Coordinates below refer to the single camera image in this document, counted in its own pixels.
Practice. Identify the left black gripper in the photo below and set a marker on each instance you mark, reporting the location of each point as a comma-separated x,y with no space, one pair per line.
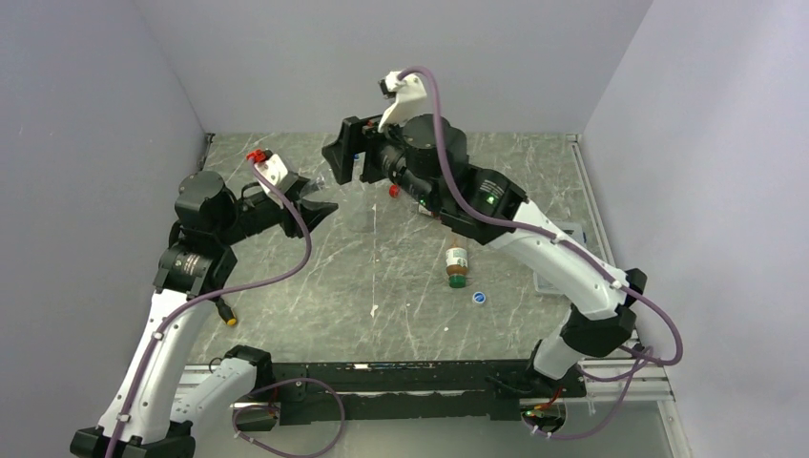
310,212

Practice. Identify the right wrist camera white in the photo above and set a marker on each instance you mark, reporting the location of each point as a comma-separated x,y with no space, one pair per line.
407,94

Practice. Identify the black base frame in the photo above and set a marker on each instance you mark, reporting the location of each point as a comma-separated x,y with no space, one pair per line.
304,393

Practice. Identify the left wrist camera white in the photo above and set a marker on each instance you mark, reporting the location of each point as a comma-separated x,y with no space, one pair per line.
274,169

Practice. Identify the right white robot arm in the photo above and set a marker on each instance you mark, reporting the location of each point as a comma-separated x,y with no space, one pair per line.
600,318

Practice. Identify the black yellow screwdriver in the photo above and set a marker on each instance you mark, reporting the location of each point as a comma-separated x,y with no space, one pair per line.
226,312

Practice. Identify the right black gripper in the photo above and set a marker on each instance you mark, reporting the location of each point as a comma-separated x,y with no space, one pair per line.
356,135

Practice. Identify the aluminium rail right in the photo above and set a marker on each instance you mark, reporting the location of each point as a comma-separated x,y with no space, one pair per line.
619,371

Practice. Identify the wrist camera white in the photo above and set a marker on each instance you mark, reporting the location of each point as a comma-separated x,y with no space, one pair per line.
274,169
407,94

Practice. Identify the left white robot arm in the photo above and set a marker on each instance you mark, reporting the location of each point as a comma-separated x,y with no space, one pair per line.
147,418

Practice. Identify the brown bottle green cap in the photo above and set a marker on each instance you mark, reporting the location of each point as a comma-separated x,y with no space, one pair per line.
456,257

